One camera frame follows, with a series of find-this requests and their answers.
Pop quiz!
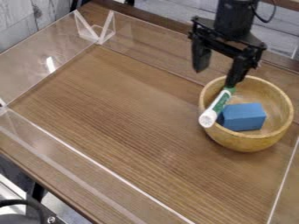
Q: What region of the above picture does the brown wooden bowl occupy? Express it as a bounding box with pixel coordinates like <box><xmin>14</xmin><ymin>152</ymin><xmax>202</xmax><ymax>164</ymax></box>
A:
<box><xmin>204</xmin><ymin>76</ymin><xmax>294</xmax><ymax>152</ymax></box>

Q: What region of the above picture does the blue foam block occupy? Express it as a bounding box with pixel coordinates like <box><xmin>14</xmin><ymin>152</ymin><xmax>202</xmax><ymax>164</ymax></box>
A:
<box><xmin>217</xmin><ymin>102</ymin><xmax>266</xmax><ymax>131</ymax></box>

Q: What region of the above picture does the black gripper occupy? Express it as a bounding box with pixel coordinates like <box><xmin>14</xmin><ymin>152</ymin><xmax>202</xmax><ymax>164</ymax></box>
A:
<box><xmin>188</xmin><ymin>16</ymin><xmax>266</xmax><ymax>88</ymax></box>

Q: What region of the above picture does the clear acrylic tray wall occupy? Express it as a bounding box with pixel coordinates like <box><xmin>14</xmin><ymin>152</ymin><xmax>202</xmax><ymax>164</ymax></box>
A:
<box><xmin>0</xmin><ymin>3</ymin><xmax>299</xmax><ymax>224</ymax></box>

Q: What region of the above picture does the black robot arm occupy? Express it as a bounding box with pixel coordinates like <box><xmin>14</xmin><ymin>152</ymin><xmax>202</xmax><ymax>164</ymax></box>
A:
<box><xmin>188</xmin><ymin>0</ymin><xmax>266</xmax><ymax>88</ymax></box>

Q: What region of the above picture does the clear acrylic corner bracket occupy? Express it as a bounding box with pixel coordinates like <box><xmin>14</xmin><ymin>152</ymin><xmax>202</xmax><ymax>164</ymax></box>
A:
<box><xmin>73</xmin><ymin>10</ymin><xmax>116</xmax><ymax>45</ymax></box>

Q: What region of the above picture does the green and white marker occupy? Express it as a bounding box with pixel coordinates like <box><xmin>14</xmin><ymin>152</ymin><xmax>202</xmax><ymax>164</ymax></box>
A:
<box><xmin>198</xmin><ymin>87</ymin><xmax>236</xmax><ymax>128</ymax></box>

